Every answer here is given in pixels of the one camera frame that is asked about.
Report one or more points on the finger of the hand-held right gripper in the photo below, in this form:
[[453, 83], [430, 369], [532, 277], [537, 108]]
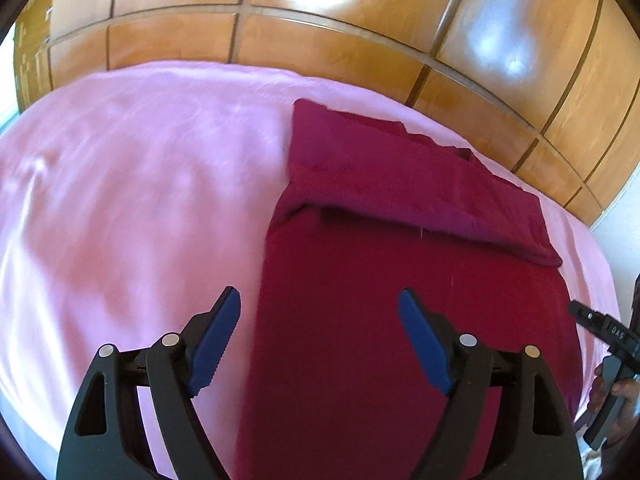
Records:
[[585, 315]]

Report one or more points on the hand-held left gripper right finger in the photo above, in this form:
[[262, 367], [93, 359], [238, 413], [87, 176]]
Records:
[[425, 340]]

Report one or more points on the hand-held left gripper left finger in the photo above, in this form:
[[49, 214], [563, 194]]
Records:
[[212, 342]]

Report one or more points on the dark red garment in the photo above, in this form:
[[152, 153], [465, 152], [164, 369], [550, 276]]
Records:
[[360, 350]]

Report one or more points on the person's right hand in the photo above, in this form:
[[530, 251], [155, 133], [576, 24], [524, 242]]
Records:
[[627, 405]]

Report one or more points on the pink bed blanket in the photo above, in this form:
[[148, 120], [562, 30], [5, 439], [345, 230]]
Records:
[[125, 200]]

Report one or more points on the wooden wardrobe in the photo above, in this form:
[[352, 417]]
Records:
[[325, 35]]

